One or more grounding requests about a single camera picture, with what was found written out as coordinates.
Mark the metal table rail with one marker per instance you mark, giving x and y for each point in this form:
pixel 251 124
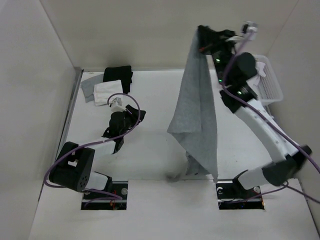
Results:
pixel 70 108
pixel 266 107

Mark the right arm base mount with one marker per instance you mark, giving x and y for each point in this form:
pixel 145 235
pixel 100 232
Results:
pixel 231 195

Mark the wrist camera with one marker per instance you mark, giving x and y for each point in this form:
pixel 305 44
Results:
pixel 249 27
pixel 116 105

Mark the folded grey tank top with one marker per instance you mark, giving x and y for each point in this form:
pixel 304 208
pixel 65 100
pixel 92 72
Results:
pixel 88 86

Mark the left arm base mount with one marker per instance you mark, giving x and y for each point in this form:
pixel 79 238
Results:
pixel 117 201

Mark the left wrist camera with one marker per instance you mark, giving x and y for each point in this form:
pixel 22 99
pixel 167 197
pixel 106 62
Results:
pixel 116 105

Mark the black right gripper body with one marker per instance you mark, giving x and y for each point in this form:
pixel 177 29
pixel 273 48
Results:
pixel 219 47

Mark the right metal table rail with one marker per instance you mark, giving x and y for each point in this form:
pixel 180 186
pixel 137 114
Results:
pixel 266 107

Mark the white tank top in basket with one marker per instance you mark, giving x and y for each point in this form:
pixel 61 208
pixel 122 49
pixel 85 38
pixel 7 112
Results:
pixel 260 72

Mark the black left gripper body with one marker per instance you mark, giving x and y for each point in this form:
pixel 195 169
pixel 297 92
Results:
pixel 130 117

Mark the folded black tank top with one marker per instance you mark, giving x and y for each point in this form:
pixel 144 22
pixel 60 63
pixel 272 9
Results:
pixel 122 73

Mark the folded white tank top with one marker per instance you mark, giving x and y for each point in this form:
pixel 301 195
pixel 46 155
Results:
pixel 104 90

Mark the grey tank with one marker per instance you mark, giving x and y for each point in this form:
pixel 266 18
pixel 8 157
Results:
pixel 194 123
pixel 88 86

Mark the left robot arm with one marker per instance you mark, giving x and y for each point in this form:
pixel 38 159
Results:
pixel 73 168

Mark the white plastic laundry basket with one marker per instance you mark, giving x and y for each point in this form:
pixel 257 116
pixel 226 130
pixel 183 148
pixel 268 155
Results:
pixel 269 90

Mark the left metal table rail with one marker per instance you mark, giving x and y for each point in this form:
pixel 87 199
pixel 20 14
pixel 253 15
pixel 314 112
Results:
pixel 70 108

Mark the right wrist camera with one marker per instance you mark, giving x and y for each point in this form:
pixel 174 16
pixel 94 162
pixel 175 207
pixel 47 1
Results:
pixel 249 27

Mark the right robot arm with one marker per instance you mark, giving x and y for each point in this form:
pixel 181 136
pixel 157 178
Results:
pixel 233 69

